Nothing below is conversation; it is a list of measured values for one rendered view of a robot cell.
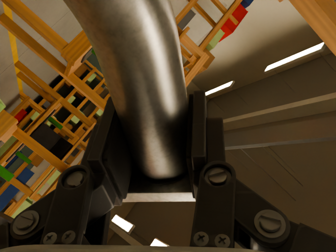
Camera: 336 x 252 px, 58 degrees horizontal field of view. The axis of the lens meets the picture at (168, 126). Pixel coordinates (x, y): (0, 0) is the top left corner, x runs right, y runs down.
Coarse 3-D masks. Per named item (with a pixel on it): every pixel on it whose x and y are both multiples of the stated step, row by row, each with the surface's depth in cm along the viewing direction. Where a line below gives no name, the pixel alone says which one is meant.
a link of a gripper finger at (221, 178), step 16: (208, 176) 10; (224, 176) 10; (208, 192) 10; (224, 192) 10; (208, 208) 9; (224, 208) 9; (192, 224) 9; (208, 224) 9; (224, 224) 9; (192, 240) 9; (208, 240) 9; (224, 240) 8
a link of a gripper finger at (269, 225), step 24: (192, 96) 13; (192, 120) 12; (216, 120) 13; (192, 144) 11; (216, 144) 12; (192, 168) 11; (192, 192) 12; (240, 192) 10; (240, 216) 10; (264, 216) 9; (240, 240) 10; (264, 240) 9
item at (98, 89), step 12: (84, 72) 988; (60, 84) 918; (72, 96) 932; (108, 96) 969; (60, 108) 940; (96, 108) 949; (24, 120) 862; (72, 120) 921; (96, 120) 958; (60, 132) 907
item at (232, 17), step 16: (192, 0) 490; (240, 0) 531; (176, 16) 474; (192, 16) 497; (208, 16) 557; (224, 16) 513; (240, 16) 537; (224, 32) 519; (208, 48) 511; (192, 64) 488; (208, 64) 502
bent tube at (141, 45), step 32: (64, 0) 9; (96, 0) 8; (128, 0) 8; (160, 0) 9; (96, 32) 9; (128, 32) 9; (160, 32) 9; (128, 64) 10; (160, 64) 10; (128, 96) 11; (160, 96) 11; (128, 128) 12; (160, 128) 12; (160, 160) 13; (128, 192) 14; (160, 192) 14
